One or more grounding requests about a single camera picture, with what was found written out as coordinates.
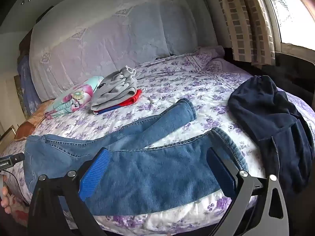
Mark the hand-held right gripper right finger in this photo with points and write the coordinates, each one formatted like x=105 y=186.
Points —
x=221 y=173

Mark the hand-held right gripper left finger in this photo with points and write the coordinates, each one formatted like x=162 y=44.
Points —
x=94 y=174

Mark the blue denim pants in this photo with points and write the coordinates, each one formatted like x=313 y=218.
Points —
x=152 y=167

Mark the dark navy pants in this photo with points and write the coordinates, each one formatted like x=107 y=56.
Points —
x=265 y=113

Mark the person's left hand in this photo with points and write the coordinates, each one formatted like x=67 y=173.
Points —
x=4 y=199

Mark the orange brown pillow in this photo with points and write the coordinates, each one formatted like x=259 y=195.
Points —
x=32 y=123

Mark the pink floral cloth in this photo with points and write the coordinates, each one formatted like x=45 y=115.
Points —
x=17 y=211

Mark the blue patterned cloth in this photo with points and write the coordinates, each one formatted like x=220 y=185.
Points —
x=25 y=86

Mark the folded floral blanket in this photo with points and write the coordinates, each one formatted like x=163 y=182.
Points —
x=71 y=98

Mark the red and blue folded garment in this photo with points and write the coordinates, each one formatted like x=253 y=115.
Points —
x=134 y=97

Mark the grey folded garment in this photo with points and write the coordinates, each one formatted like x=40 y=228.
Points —
x=115 y=88

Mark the bed with purple floral sheet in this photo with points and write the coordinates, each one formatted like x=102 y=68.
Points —
x=172 y=86

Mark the brown wooden headboard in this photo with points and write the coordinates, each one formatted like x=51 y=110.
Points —
x=24 y=44

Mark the black furniture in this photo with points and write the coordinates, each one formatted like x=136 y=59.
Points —
x=295 y=68

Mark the beige checked curtain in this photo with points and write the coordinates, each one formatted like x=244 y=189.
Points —
x=241 y=24

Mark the window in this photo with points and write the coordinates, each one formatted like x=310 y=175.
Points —
x=295 y=29

